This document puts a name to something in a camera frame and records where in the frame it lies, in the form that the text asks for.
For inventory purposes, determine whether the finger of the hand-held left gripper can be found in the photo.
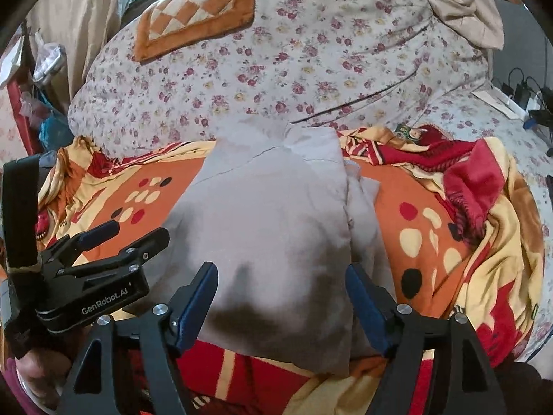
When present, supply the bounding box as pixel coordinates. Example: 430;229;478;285
56;227;170;279
41;220;121;264

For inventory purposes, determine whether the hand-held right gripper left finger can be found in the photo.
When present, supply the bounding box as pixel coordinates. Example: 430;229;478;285
56;261;219;415

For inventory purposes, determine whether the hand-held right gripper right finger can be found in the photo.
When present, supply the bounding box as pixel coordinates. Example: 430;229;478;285
345;263;508;415

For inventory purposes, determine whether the beige jacket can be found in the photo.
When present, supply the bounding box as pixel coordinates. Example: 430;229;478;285
142;114;398;377

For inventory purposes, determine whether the person's left hand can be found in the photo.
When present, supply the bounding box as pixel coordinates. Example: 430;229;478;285
18;347;73;404

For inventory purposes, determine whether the red knit garment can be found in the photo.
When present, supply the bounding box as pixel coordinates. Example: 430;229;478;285
35;205;55;243

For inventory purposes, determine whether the blue plastic bag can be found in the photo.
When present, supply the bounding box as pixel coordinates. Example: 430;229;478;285
39;108;74;152

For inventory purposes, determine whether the orange red yellow printed blanket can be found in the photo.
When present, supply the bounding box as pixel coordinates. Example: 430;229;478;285
0;125;546;415

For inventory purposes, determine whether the pink floral cloth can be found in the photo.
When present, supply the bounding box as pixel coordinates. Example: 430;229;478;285
0;91;27;156

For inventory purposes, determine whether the clear plastic bag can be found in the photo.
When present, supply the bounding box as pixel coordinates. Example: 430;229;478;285
32;43;66;84

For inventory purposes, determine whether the white cardboard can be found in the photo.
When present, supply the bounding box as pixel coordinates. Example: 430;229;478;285
0;45;24;89

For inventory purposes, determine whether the beige curtain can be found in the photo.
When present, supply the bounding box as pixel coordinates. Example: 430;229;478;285
26;0;139;104

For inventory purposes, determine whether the orange checkered cushion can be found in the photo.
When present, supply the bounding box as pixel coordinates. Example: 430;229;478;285
133;0;262;62

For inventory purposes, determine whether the floral quilt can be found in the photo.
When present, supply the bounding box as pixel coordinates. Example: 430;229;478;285
68;0;493;156

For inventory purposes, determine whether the black charger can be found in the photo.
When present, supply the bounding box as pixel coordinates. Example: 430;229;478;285
513;79;535;110

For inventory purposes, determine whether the white power strip with plugs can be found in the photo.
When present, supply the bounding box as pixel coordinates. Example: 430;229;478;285
503;67;553;156

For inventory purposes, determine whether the beige cloth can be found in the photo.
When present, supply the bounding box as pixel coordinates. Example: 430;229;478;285
389;0;505;50

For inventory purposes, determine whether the dark red frame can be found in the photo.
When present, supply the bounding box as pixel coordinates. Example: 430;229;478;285
6;78;39;156

